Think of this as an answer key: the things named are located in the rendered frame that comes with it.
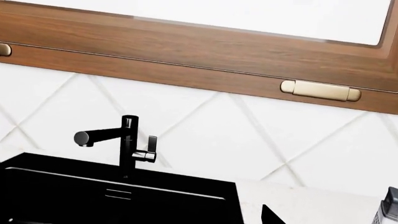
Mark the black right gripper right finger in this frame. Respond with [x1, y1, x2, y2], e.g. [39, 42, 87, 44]
[377, 186, 398, 224]

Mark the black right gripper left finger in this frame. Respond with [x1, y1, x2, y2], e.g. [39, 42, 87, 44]
[262, 203, 289, 224]

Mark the black sink faucet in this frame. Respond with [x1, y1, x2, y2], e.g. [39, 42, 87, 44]
[73, 114, 139, 179]

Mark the black sink basin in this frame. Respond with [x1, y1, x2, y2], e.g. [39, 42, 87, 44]
[0, 152, 244, 224]

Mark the wooden cabinet with glass door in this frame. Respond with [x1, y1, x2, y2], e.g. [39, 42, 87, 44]
[0, 0, 398, 115]

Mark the silver faucet lever handle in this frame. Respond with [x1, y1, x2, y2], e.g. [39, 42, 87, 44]
[131, 134, 158, 164]

